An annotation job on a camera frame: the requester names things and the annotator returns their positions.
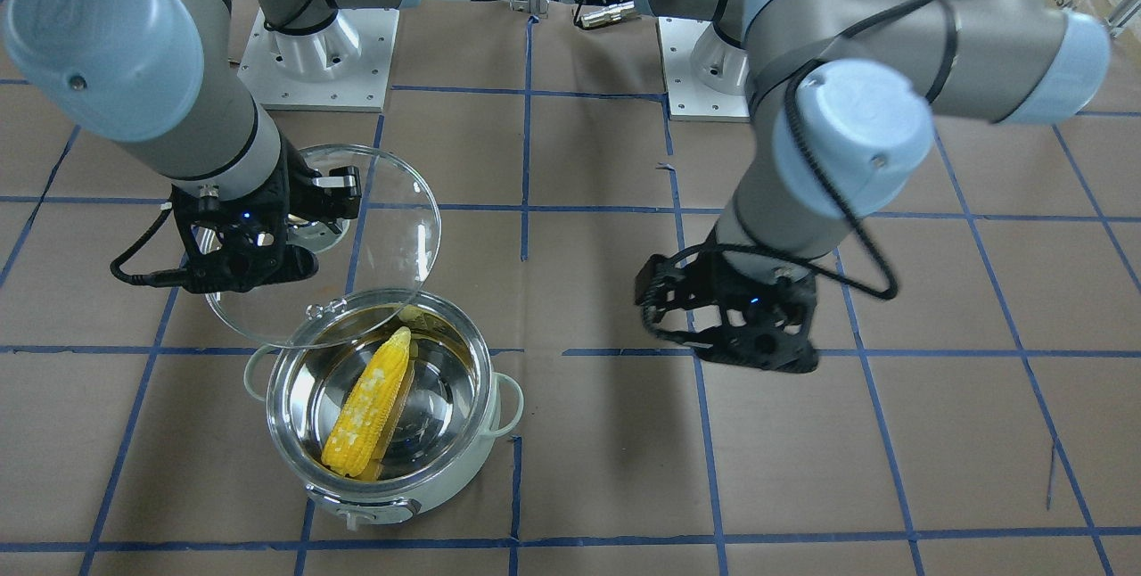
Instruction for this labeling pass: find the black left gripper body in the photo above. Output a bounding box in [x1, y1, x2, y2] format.
[636, 242, 822, 374]

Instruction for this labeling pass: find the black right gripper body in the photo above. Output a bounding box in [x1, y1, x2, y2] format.
[168, 143, 363, 294]

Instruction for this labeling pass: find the glass pot lid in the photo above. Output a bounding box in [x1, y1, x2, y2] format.
[205, 143, 442, 349]

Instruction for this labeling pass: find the yellow corn cob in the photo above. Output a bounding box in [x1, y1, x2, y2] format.
[321, 325, 415, 480]

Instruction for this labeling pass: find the white steel cooking pot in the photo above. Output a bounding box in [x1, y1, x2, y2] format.
[244, 289, 524, 532]

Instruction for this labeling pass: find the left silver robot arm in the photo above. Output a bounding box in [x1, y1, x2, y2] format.
[633, 0, 1112, 374]

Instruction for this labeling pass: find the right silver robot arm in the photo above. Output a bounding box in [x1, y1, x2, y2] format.
[3, 0, 420, 294]

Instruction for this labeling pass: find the brown paper table cover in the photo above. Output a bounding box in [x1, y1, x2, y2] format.
[1, 2, 1140, 575]

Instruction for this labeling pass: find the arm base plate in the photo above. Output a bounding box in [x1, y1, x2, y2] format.
[659, 18, 748, 122]
[237, 10, 400, 113]

